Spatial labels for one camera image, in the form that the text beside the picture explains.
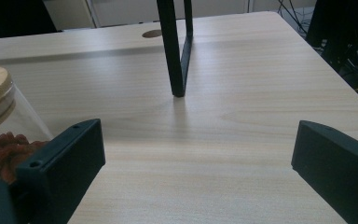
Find dried red berries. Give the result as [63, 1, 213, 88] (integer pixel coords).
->
[0, 132, 49, 185]

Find black equipment case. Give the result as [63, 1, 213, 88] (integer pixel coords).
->
[304, 0, 358, 73]

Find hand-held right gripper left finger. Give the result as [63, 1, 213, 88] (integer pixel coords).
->
[14, 118, 106, 224]

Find black metal stand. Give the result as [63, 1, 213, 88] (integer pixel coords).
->
[156, 0, 195, 98]

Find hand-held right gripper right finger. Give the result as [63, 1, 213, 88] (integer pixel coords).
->
[290, 119, 358, 224]

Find clear glass jar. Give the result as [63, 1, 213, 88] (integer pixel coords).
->
[0, 65, 54, 185]

